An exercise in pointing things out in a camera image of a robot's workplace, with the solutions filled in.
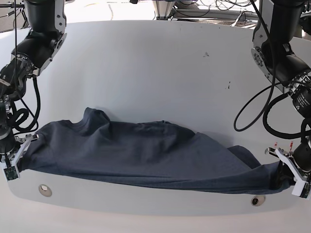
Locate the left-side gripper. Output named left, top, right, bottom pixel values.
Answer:
left=265, top=143, right=311, bottom=198

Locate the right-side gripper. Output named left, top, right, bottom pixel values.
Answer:
left=0, top=132, right=38, bottom=170

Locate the dark blue T-shirt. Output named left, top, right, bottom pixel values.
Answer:
left=18, top=108, right=285, bottom=195

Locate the left-side robot arm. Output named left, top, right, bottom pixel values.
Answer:
left=252, top=0, right=311, bottom=200

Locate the right-side robot arm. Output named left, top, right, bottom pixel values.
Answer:
left=0, top=0, right=67, bottom=167

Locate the left table grommet hole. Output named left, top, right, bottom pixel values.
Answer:
left=38, top=184, right=52, bottom=198

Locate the table grommet hole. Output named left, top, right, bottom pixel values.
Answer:
left=38, top=184, right=52, bottom=198
left=251, top=195, right=266, bottom=207

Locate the right table grommet hole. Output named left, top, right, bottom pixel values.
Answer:
left=251, top=195, right=266, bottom=207

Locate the red tape rectangle marking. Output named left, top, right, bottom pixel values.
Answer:
left=273, top=140, right=294, bottom=151

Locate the right-side wrist camera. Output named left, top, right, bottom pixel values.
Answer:
left=3, top=167, right=19, bottom=181

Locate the right-side arm black cable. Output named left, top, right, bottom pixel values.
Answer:
left=9, top=0, right=41, bottom=133

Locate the metal frame post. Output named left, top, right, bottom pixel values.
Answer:
left=153, top=0, right=175, bottom=20

